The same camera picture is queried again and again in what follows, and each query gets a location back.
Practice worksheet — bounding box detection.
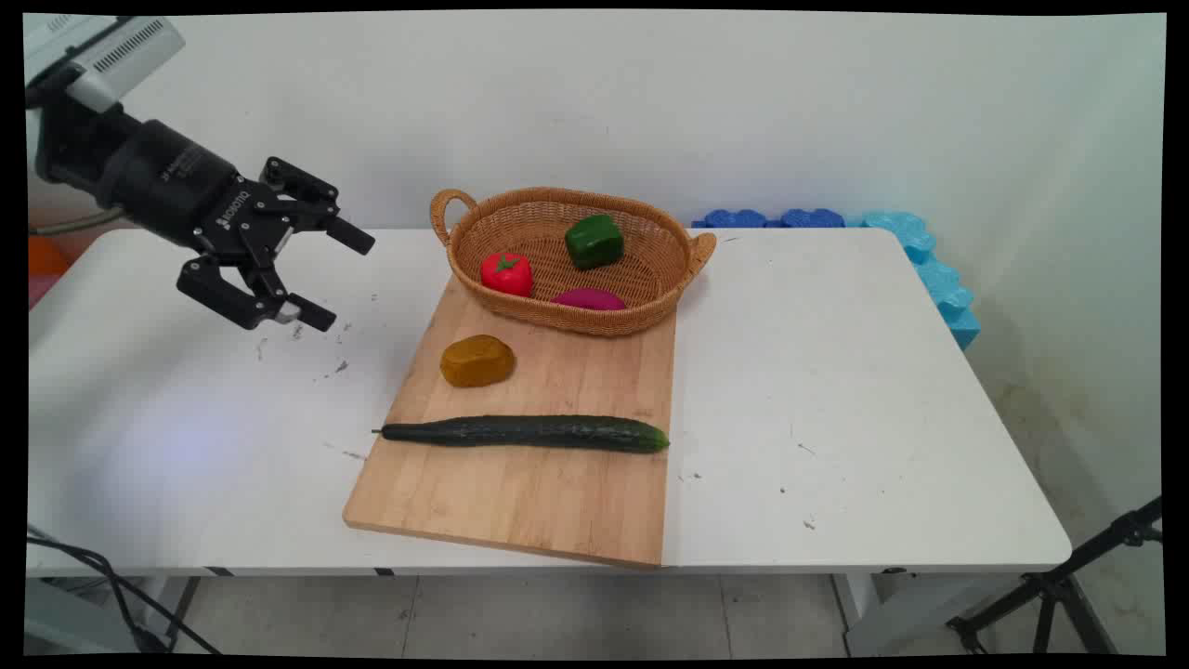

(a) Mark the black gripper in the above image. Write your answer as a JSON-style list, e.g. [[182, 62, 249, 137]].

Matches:
[[35, 91, 376, 333]]

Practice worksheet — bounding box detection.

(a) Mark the long dark green cucumber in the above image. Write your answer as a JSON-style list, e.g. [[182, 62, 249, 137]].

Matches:
[[372, 414, 671, 455]]

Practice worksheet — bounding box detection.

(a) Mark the brown toy potato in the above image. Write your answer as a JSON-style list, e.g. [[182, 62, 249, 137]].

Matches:
[[439, 334, 516, 388]]

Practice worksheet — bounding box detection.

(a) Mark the red toy tomato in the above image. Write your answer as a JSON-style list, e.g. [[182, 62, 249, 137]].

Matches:
[[480, 252, 534, 298]]

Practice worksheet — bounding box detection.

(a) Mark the orange object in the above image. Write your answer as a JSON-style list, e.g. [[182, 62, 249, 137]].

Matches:
[[28, 236, 72, 280]]

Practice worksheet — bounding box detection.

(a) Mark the woven wicker basket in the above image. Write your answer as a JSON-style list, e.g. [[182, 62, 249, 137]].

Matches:
[[429, 187, 718, 337]]

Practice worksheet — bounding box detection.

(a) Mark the purple toy sweet potato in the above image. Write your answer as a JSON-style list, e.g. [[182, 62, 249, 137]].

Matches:
[[552, 287, 628, 311]]

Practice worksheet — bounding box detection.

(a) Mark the green toy bell pepper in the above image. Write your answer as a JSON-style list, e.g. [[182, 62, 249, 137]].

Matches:
[[565, 214, 625, 271]]

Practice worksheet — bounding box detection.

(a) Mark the wooden cutting board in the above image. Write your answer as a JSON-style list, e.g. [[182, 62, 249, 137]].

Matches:
[[342, 275, 678, 570]]

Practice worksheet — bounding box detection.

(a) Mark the black table leg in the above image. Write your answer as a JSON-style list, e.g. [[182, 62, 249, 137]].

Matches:
[[165, 576, 202, 653]]

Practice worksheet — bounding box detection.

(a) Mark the light blue foam mat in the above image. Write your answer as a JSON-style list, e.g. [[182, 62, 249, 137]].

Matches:
[[847, 211, 983, 351]]

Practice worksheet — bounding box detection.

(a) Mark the white table support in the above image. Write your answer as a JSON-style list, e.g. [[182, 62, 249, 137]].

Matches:
[[830, 569, 1023, 657]]

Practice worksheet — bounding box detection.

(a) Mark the beige hose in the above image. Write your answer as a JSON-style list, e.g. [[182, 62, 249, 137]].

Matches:
[[28, 208, 126, 236]]

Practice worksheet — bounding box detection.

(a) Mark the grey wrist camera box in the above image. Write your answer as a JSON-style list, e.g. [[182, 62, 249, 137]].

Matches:
[[56, 17, 187, 114]]

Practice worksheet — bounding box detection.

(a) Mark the long black cable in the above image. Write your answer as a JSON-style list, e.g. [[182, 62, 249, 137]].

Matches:
[[26, 528, 222, 656]]

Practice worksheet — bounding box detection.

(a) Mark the black camera tripod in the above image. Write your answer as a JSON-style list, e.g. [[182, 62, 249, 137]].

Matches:
[[946, 496, 1167, 656]]

